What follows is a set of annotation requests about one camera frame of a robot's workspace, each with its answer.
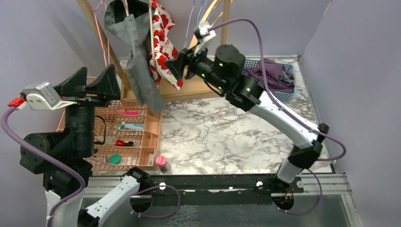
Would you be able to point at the wooden hanger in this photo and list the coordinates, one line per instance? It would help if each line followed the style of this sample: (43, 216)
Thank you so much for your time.
(126, 7)
(150, 12)
(220, 9)

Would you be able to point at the pink capped bottle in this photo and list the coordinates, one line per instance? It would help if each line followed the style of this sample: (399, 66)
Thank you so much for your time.
(162, 163)

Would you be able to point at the peach plastic file organizer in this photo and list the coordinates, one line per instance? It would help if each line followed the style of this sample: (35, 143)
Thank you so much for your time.
(121, 149)

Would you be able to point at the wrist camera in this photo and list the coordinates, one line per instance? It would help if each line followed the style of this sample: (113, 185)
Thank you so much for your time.
(203, 36)
(41, 97)

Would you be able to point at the purple cloth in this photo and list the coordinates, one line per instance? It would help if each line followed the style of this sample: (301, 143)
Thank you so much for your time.
(272, 70)

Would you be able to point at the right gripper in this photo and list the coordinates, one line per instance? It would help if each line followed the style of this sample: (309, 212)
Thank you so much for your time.
(184, 59)

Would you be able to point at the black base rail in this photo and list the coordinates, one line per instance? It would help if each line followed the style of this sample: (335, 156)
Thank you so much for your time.
(224, 189)

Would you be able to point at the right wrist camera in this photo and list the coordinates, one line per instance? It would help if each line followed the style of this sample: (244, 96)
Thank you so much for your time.
(203, 36)

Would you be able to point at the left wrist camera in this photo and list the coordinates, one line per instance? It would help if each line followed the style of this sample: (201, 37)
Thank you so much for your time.
(41, 97)

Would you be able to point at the pink wire hanger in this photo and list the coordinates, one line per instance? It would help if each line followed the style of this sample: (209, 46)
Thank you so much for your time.
(103, 38)

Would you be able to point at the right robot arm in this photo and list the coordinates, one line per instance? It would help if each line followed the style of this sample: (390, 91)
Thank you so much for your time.
(224, 76)

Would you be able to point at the blue plastic basket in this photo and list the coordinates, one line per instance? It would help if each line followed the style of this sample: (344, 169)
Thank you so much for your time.
(279, 95)

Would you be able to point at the red poppy print cloth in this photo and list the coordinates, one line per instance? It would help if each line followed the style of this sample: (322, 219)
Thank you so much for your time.
(163, 49)

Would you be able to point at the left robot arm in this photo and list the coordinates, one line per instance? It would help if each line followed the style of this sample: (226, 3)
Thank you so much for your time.
(61, 157)

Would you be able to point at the wooden clothes rack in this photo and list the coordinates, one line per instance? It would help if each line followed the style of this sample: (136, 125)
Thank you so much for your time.
(194, 88)

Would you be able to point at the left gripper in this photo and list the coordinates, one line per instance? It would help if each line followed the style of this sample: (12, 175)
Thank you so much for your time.
(107, 86)

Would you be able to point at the grey skirt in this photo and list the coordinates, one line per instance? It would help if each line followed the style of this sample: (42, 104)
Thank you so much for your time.
(133, 28)

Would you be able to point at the peach compartment tray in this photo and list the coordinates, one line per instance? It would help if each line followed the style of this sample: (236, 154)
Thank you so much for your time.
(147, 144)

